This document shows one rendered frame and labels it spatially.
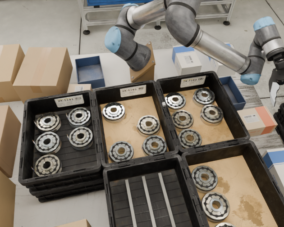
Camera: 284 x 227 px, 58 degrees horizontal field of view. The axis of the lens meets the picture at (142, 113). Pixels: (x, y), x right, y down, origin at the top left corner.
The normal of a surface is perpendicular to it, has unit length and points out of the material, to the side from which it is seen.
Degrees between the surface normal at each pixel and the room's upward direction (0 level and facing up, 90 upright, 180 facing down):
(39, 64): 0
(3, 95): 90
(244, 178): 0
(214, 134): 0
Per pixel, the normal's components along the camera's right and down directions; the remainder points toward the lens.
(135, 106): 0.00, -0.59
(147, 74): 0.11, 0.80
